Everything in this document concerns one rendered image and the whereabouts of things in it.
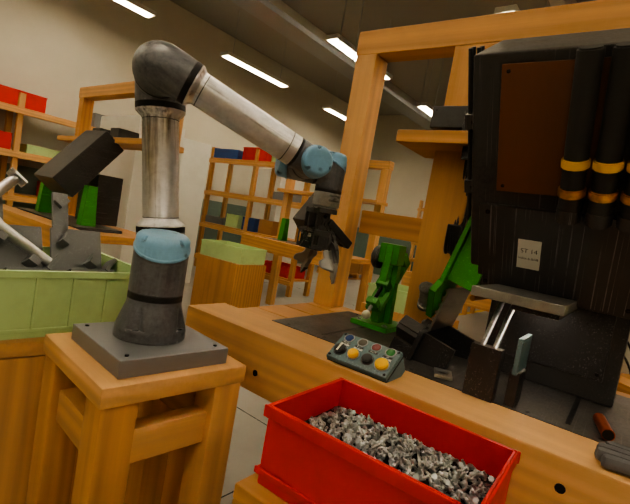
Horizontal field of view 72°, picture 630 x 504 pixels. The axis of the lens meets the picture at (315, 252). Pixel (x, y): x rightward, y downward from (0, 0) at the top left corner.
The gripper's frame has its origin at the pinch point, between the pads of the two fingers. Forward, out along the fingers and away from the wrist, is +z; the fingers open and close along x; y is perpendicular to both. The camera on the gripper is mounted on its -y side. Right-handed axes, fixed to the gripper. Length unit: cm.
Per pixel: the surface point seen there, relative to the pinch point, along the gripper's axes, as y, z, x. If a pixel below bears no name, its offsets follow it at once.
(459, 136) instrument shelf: -33, -48, 13
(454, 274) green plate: -13.3, -9.7, 34.5
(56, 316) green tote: 60, 20, -28
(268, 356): 19.2, 18.1, 10.4
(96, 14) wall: -38, -266, -712
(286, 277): -300, 84, -446
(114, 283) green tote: 46, 11, -32
